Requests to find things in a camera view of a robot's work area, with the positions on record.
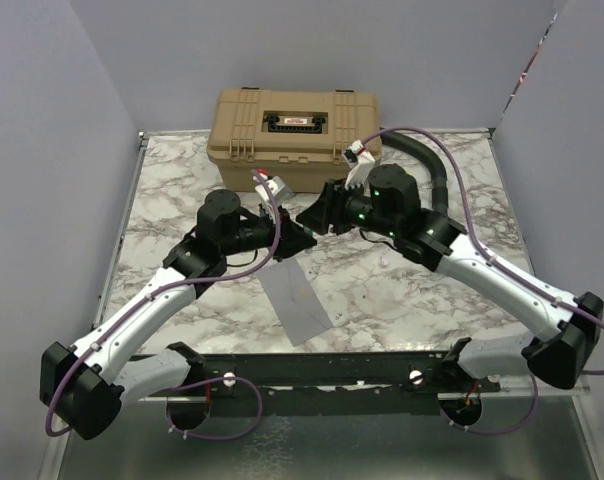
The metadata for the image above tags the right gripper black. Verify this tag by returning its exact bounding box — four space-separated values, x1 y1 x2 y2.
295 176 399 240

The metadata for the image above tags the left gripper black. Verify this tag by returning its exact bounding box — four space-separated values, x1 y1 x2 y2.
222 202 317 262

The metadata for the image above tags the grey envelope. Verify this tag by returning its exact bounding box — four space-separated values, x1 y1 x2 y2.
257 259 333 347

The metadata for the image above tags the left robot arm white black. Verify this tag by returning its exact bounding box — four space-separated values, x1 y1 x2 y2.
39 179 316 440

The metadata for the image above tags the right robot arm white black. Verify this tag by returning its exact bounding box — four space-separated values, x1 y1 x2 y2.
297 164 604 391

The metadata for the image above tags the tan plastic tool case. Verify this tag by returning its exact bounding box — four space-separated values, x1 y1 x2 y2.
206 87 380 193

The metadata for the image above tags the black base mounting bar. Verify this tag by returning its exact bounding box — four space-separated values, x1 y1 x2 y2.
161 342 500 424

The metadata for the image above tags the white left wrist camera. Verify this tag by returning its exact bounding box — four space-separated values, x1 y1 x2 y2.
253 173 294 211

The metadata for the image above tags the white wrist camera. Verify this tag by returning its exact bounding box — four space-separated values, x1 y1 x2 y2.
342 140 376 190
253 173 294 211

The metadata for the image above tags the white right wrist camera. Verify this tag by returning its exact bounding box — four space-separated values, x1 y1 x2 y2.
342 140 376 190

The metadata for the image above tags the black corrugated hose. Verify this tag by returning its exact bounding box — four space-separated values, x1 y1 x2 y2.
379 127 456 219

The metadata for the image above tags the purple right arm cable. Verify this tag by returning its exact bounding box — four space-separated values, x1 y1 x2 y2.
359 127 604 435

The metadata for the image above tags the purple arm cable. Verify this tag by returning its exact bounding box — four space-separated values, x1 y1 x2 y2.
359 127 604 435
44 168 286 441

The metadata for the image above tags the aluminium frame rail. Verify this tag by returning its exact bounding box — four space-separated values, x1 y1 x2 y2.
91 132 150 329

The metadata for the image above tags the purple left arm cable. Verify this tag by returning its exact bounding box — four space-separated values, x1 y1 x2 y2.
44 168 286 441

